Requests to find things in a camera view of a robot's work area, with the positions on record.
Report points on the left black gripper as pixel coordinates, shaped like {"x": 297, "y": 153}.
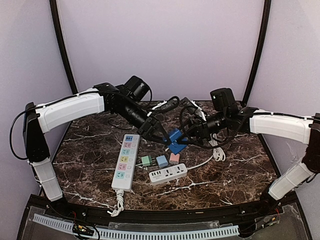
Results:
{"x": 149, "y": 126}

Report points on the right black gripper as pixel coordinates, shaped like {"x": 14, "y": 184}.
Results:
{"x": 196, "y": 131}

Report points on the blue cube socket adapter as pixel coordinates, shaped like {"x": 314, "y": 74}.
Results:
{"x": 175, "y": 147}

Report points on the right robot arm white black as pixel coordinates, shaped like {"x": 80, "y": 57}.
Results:
{"x": 303, "y": 129}

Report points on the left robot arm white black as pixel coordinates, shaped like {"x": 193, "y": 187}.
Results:
{"x": 40, "y": 119}

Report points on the pink plug adapter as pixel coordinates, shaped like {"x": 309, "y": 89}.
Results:
{"x": 174, "y": 159}

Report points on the light blue plug adapter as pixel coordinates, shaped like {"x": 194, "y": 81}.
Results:
{"x": 162, "y": 161}

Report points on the green plug adapter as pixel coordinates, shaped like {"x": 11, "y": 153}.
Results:
{"x": 146, "y": 161}

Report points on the small white power strip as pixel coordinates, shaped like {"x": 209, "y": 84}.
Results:
{"x": 168, "y": 174}

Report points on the long white colourful power strip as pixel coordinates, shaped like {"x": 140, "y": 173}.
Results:
{"x": 126, "y": 162}

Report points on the white coiled cable small strip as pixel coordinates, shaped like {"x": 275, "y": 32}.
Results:
{"x": 218, "y": 155}

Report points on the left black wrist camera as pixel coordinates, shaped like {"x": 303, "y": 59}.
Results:
{"x": 136, "y": 88}

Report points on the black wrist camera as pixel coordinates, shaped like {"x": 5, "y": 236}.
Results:
{"x": 222, "y": 98}
{"x": 136, "y": 88}

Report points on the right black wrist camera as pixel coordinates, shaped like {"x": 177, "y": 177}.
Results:
{"x": 222, "y": 98}

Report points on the white cable long strip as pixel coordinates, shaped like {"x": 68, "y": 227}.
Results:
{"x": 120, "y": 203}

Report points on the black front table rail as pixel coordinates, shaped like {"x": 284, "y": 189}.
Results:
{"x": 238, "y": 214}

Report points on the white slotted cable duct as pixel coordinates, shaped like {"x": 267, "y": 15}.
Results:
{"x": 112, "y": 234}

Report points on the left black frame post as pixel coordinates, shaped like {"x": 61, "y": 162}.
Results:
{"x": 61, "y": 45}

